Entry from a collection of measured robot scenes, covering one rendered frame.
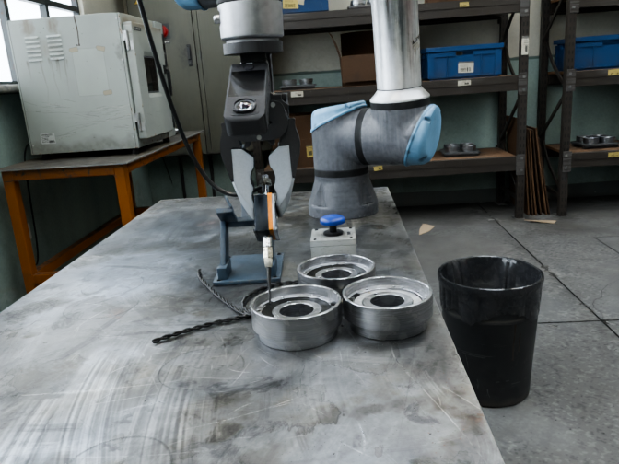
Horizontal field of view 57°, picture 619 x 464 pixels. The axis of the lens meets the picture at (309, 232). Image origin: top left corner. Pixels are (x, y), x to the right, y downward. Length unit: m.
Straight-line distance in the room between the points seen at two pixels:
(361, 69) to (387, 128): 3.02
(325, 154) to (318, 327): 0.61
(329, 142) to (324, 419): 0.74
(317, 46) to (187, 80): 1.03
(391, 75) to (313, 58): 3.57
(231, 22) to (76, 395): 0.43
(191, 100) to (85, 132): 1.71
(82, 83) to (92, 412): 2.47
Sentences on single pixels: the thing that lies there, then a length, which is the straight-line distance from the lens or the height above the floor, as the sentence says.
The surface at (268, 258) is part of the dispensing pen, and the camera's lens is 0.70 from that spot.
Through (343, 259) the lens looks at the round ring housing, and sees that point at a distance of 0.82.
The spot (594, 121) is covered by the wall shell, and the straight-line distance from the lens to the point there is 5.08.
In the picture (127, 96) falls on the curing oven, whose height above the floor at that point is 1.06.
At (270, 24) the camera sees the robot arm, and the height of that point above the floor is 1.15.
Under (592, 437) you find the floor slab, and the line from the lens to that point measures 1.99.
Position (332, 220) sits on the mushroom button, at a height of 0.87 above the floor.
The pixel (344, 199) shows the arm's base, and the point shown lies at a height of 0.84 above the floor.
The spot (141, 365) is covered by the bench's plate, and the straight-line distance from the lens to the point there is 0.66.
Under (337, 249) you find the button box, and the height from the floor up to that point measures 0.83.
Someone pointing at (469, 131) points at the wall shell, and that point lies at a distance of 4.79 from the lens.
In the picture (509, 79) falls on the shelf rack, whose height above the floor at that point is 0.98.
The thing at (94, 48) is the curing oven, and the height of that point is 1.28.
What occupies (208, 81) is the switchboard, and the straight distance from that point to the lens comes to 4.53.
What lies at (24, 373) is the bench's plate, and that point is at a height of 0.80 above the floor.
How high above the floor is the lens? 1.09
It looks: 15 degrees down
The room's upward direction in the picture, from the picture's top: 4 degrees counter-clockwise
